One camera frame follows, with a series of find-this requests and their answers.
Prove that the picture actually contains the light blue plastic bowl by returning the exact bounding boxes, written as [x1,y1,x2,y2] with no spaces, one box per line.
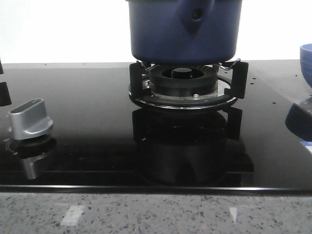
[300,43,312,87]

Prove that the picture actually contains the dark blue cooking pot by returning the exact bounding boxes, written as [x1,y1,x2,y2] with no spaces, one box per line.
[128,0,242,65]

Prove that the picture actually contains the black pot support grate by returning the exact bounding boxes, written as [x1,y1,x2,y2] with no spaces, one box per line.
[129,59,249,111]

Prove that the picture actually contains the black gas burner head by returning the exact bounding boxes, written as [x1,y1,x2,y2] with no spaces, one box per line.
[149,65,217,97]

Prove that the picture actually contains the black glass gas cooktop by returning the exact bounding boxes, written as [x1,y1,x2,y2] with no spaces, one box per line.
[0,60,312,194]

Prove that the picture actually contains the silver stove control knob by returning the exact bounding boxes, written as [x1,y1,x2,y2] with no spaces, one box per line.
[8,98,53,140]

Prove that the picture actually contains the black left burner grate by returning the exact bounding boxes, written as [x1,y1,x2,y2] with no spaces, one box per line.
[0,58,12,107]

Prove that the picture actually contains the blue white sticker label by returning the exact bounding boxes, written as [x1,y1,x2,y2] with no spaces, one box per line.
[300,141,312,154]

